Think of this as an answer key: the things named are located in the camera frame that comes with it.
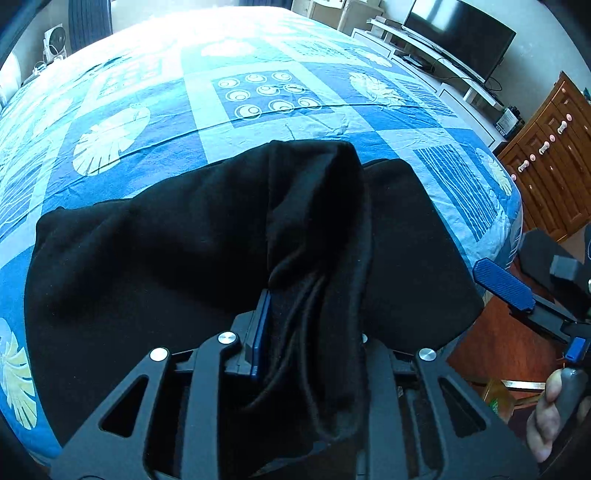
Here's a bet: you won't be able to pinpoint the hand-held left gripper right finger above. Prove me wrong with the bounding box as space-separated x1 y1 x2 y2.
360 332 541 480

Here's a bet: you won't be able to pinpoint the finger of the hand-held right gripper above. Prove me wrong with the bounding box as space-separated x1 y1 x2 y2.
473 257 580 343
517 228 591 298

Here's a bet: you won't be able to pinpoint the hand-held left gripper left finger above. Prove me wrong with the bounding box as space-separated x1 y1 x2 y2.
51 288 273 480

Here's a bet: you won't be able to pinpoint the black pants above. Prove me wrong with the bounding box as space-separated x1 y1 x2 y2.
24 141 485 480

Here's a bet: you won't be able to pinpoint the person's right hand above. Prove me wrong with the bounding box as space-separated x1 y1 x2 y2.
526 369 583 463

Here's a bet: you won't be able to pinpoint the brown wooden cabinet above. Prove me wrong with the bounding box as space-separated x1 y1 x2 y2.
496 71 591 243

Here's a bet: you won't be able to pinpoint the small grey box device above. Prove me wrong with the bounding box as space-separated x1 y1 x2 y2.
496 107 526 138

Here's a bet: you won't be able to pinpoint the white television stand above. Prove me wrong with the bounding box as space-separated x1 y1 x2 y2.
352 16 527 151

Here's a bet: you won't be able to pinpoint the blue patterned bedsheet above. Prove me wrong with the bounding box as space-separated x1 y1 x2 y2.
0 7 525 462

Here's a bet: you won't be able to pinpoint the black flat television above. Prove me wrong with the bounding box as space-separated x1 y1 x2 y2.
402 0 517 84

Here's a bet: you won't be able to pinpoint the white dressing table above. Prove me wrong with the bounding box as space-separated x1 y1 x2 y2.
292 0 365 31

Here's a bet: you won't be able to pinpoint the white fan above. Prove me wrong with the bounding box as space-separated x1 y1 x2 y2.
44 25 73 64

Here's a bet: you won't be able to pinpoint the blue curtain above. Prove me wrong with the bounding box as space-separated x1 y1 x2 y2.
68 0 114 51

